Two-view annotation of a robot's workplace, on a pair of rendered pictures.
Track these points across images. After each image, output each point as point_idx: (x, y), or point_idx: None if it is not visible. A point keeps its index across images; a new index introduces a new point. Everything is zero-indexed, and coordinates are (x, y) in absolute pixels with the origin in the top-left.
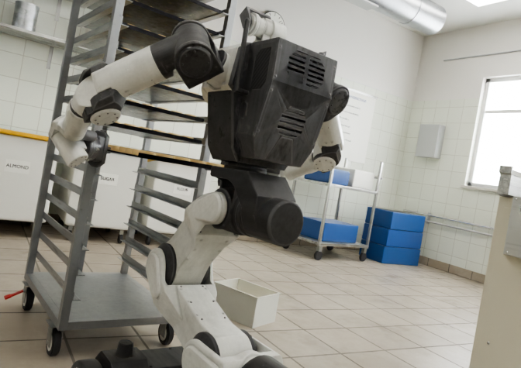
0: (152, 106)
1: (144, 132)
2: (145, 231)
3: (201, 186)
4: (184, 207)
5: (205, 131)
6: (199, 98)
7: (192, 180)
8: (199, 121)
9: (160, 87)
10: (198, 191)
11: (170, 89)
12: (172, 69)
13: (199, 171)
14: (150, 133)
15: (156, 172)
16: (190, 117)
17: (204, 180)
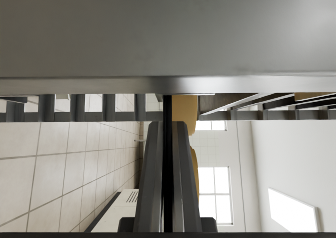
0: (291, 96)
1: (230, 104)
2: None
3: (141, 121)
4: (105, 99)
5: (216, 112)
6: (269, 108)
7: (145, 104)
8: (232, 109)
9: (330, 97)
10: (132, 121)
11: (311, 101)
12: None
13: (160, 117)
14: (223, 106)
15: None
16: (241, 107)
17: (150, 121)
